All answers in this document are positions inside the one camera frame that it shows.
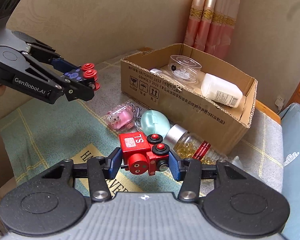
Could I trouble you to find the clear round plastic container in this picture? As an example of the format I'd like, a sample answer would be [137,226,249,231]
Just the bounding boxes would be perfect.
[167,55,202,83]

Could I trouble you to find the pink gold-trimmed curtain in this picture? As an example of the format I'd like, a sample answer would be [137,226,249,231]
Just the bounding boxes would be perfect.
[184,0,240,59]

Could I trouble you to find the blue bed sheet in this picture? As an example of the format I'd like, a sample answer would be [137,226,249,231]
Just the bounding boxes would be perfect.
[280,103,300,239]

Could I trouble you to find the white plastic bottle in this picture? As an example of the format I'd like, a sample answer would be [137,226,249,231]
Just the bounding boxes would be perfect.
[201,73,243,108]

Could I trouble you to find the pink toy camera keychain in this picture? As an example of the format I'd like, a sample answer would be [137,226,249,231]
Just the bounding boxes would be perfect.
[106,103,135,130]

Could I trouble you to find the capsule bottle silver cap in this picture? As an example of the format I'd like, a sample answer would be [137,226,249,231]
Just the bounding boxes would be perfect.
[163,125,228,165]

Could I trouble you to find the white wall charger plug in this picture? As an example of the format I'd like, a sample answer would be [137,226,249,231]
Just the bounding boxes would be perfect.
[275,95,285,112]

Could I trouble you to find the mint green oval case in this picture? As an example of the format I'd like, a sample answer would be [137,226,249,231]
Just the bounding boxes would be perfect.
[141,110,170,138]

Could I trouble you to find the brown cardboard box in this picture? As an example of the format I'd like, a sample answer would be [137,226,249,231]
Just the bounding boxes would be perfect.
[121,43,258,155]

